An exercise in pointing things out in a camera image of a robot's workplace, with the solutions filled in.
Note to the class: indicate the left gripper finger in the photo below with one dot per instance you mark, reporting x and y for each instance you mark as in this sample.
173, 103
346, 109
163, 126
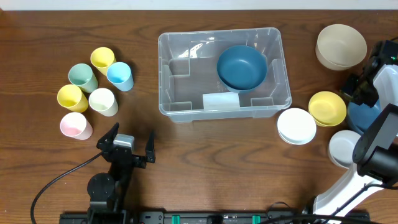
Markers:
150, 148
106, 142

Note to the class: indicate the beige large bowl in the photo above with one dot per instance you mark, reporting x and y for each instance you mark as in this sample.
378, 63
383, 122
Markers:
340, 47

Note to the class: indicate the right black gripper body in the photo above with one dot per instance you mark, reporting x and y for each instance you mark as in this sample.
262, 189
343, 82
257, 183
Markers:
367, 91

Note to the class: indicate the cream white cup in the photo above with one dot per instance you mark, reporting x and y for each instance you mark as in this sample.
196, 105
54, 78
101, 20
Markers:
103, 101

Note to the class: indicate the blue cup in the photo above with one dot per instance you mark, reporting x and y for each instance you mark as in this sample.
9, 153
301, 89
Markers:
120, 75

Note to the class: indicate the green cup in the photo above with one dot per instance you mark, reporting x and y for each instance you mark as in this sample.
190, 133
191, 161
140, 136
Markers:
82, 76

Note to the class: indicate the yellow small bowl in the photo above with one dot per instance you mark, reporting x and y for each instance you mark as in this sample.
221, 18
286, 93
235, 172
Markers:
327, 108

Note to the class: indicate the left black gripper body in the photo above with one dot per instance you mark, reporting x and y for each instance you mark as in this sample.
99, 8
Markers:
119, 170

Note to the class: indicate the yellow cup at back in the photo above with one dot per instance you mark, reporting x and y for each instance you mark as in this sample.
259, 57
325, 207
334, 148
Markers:
102, 58

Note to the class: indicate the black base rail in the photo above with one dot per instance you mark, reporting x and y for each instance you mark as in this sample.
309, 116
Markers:
170, 218

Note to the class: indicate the light blue small bowl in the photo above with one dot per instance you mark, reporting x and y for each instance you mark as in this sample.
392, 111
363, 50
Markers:
341, 147

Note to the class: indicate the yellow cup at front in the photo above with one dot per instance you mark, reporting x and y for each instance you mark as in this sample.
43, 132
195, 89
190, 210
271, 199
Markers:
72, 98

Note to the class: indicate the clear plastic storage container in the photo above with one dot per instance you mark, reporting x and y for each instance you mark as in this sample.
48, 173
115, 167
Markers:
189, 87

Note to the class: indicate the pink cup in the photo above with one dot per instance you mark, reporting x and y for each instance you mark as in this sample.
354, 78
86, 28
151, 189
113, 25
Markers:
75, 125

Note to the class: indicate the dark blue bowl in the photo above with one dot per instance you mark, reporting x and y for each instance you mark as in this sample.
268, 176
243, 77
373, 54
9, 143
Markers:
241, 68
360, 117

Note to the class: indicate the yellow cup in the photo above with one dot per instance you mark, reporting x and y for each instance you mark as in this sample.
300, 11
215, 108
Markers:
72, 98
102, 58

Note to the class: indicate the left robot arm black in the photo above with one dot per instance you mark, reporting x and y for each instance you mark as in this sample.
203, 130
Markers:
108, 190

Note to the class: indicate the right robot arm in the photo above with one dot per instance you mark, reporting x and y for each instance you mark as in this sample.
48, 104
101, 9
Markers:
375, 154

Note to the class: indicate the white small bowl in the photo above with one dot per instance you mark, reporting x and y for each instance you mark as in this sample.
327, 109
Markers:
296, 126

